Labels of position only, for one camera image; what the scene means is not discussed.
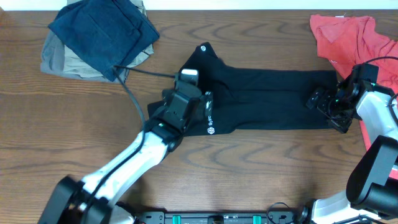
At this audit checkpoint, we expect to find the folded beige garment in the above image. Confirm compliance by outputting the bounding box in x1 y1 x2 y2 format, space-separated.
63 0 154 79

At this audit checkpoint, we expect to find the folded navy blue garment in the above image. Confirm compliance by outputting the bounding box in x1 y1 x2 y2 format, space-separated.
49 0 160 82

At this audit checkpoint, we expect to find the red t-shirt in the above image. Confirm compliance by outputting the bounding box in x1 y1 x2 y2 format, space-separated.
309 14 398 181

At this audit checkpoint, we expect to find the folded grey garment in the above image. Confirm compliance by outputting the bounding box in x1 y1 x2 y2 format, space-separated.
40 31 119 83

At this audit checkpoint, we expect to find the black t-shirt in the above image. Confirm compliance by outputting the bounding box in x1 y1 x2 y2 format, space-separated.
147 42 339 137

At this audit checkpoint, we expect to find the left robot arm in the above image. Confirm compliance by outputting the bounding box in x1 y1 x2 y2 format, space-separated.
39 90 213 223

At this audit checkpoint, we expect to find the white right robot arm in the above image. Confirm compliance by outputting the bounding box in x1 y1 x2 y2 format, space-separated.
297 81 397 223

